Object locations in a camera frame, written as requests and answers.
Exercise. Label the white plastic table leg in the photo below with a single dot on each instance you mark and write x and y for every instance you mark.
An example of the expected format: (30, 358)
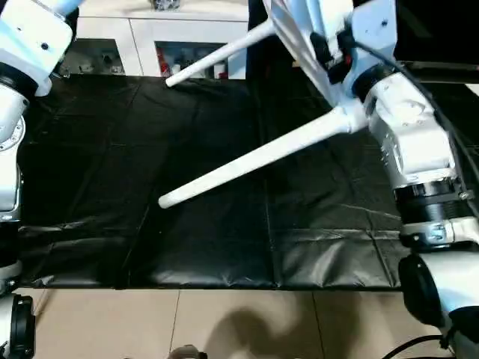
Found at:
(262, 157)
(217, 54)

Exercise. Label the black flat bar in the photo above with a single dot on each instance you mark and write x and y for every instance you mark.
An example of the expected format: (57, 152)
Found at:
(441, 67)

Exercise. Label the white board strip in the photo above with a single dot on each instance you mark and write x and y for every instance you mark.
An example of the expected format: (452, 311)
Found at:
(473, 90)

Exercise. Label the red bottle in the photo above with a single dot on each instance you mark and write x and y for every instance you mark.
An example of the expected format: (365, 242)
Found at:
(165, 69)

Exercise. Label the white cabinet with glass doors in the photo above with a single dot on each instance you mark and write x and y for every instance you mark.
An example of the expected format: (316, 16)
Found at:
(142, 34)

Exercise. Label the black work mat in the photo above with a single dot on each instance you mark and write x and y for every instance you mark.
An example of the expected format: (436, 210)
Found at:
(187, 224)

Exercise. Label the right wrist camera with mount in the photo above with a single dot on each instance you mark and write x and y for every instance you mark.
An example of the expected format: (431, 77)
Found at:
(374, 26)

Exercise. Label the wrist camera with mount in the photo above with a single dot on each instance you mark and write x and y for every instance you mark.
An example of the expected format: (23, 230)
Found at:
(374, 26)
(34, 37)

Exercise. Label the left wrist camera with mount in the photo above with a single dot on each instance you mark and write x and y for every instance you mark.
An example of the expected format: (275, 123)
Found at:
(34, 37)

